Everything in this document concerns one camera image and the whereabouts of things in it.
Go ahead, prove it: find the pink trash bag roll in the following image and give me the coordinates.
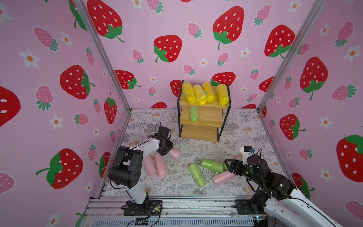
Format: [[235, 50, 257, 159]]
[[212, 170, 236, 186], [143, 155, 157, 176], [155, 153, 168, 177], [168, 148, 181, 160]]

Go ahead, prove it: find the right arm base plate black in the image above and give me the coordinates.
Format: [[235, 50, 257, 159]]
[[234, 200, 266, 215]]

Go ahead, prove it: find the yellow trash bag roll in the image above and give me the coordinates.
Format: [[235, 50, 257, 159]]
[[193, 84, 208, 105], [181, 82, 197, 104], [202, 81, 215, 102], [216, 84, 229, 105]]

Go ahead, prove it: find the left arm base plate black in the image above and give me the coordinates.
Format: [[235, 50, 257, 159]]
[[121, 200, 163, 216]]

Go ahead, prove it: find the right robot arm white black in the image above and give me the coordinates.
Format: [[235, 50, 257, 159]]
[[224, 154, 340, 227]]

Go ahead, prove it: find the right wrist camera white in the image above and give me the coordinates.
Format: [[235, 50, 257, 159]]
[[241, 146, 254, 165]]

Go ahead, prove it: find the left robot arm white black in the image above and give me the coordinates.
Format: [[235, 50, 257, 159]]
[[108, 126, 174, 206]]

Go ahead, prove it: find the wooden shelf black metal frame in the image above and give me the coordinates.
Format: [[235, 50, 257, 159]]
[[177, 81, 232, 141]]

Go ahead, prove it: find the green trash bag roll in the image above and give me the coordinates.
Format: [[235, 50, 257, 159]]
[[188, 163, 206, 187], [201, 159, 224, 173], [190, 107, 199, 122]]

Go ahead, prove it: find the aluminium rail frame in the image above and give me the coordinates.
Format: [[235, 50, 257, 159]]
[[82, 195, 322, 227]]

